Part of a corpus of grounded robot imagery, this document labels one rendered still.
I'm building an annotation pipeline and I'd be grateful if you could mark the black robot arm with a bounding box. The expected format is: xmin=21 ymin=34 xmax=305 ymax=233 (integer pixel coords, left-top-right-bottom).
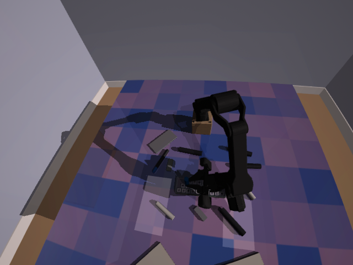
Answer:
xmin=192 ymin=90 xmax=254 ymax=212

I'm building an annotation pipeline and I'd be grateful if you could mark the black keyboard with letter keys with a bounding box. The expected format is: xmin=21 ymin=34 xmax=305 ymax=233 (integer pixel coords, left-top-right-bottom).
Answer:
xmin=175 ymin=177 xmax=226 ymax=198

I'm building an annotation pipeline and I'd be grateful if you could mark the white cylinder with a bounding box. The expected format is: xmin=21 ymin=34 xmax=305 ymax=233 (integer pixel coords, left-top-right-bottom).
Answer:
xmin=247 ymin=192 xmax=256 ymax=200
xmin=155 ymin=202 xmax=175 ymax=220

